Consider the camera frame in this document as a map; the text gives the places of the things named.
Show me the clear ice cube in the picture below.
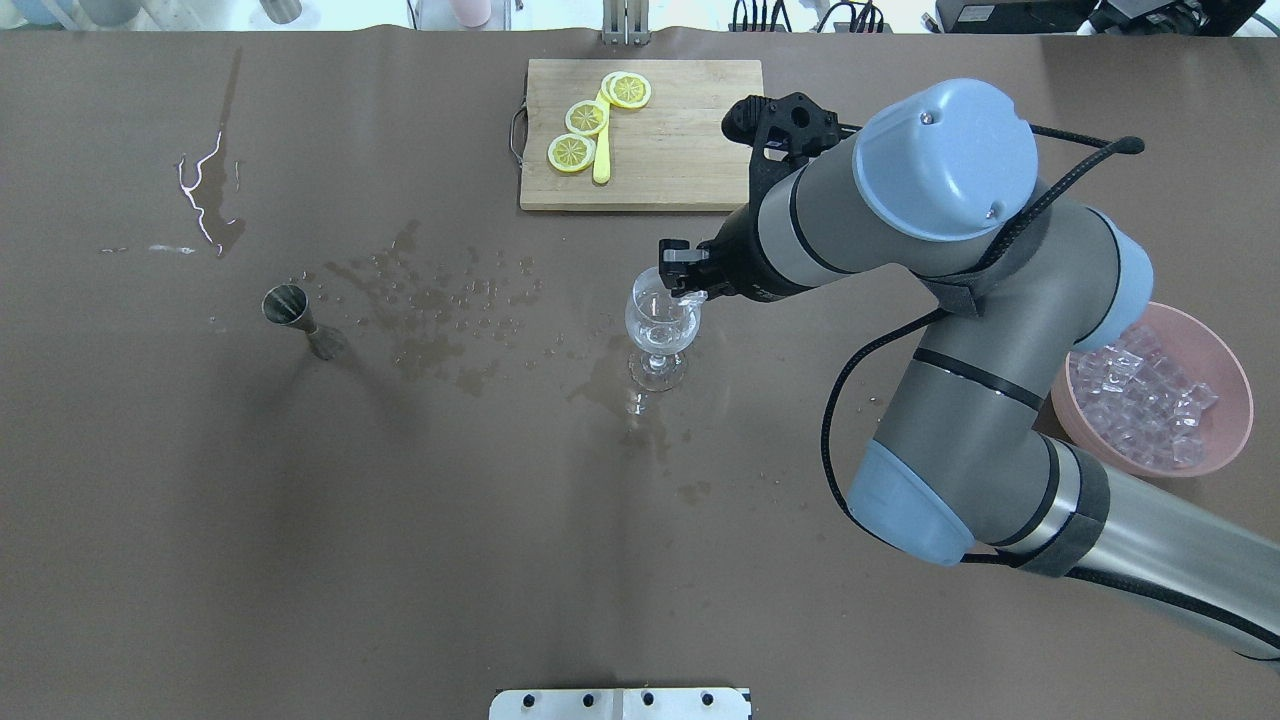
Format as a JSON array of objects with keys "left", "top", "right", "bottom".
[{"left": 672, "top": 291, "right": 709, "bottom": 307}]

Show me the steel jigger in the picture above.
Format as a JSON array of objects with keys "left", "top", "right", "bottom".
[{"left": 261, "top": 283, "right": 349, "bottom": 361}]

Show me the far lemon slice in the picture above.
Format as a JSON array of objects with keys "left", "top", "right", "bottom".
[{"left": 600, "top": 70, "right": 653, "bottom": 110}]

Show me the pink bowl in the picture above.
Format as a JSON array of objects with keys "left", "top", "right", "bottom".
[{"left": 1051, "top": 304, "right": 1254, "bottom": 478}]

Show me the lemon slice near handle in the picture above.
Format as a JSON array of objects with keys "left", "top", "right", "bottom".
[{"left": 547, "top": 133, "right": 596, "bottom": 174}]

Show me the small steel cup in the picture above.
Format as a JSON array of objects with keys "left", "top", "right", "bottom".
[{"left": 259, "top": 0, "right": 303, "bottom": 26}]

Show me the pink plastic cup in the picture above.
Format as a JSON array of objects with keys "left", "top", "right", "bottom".
[{"left": 448, "top": 0, "right": 493, "bottom": 28}]

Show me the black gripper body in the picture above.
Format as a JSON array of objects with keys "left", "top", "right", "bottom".
[{"left": 698, "top": 205, "right": 791, "bottom": 301}]

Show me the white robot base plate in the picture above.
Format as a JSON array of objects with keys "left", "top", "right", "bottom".
[{"left": 488, "top": 687, "right": 754, "bottom": 719}]

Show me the clear wine glass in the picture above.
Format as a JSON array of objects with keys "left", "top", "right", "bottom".
[{"left": 625, "top": 266, "right": 701, "bottom": 393}]

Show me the aluminium frame post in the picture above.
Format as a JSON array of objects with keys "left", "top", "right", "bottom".
[{"left": 600, "top": 0, "right": 652, "bottom": 47}]

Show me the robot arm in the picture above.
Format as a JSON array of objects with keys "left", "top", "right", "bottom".
[{"left": 657, "top": 78, "right": 1279, "bottom": 667}]

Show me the middle lemon slice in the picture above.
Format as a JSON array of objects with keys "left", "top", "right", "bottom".
[{"left": 564, "top": 99, "right": 611, "bottom": 138}]

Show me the yellow plastic knife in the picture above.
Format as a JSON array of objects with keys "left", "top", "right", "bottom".
[{"left": 591, "top": 88, "right": 613, "bottom": 186}]

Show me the pile of ice cubes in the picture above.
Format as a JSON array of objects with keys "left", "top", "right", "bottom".
[{"left": 1068, "top": 324, "right": 1219, "bottom": 471}]

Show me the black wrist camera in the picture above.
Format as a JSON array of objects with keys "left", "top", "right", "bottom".
[{"left": 719, "top": 92, "right": 860, "bottom": 159}]

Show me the bamboo cutting board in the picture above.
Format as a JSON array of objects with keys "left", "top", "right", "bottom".
[{"left": 518, "top": 59, "right": 763, "bottom": 211}]

